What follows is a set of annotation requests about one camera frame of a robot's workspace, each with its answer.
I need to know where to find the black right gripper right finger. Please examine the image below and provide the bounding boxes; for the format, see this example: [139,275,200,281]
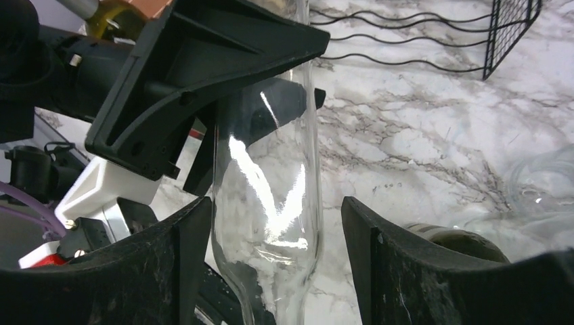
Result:
[341,196,573,324]

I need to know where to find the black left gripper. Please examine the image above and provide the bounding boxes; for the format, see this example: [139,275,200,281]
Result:
[1,1,139,144]

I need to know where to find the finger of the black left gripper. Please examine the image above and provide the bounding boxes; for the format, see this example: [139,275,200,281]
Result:
[85,1,330,180]
[183,79,326,196]

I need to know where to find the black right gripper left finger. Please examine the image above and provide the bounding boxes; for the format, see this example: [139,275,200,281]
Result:
[1,197,213,324]

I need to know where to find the clear tall glass bottle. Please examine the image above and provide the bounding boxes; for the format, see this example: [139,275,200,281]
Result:
[211,0,325,325]

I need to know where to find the green bottle silver foil neck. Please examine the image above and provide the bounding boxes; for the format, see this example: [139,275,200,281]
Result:
[58,0,171,44]

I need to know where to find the dark green wine bottle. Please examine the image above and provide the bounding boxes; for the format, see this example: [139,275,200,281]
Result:
[403,223,510,263]

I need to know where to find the clear round glass bottle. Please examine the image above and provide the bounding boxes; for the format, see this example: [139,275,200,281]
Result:
[461,145,573,262]

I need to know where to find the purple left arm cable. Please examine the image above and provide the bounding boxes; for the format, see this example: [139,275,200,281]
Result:
[0,180,68,238]

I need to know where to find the black wire wine rack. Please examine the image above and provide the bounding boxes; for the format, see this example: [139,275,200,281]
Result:
[311,1,543,81]

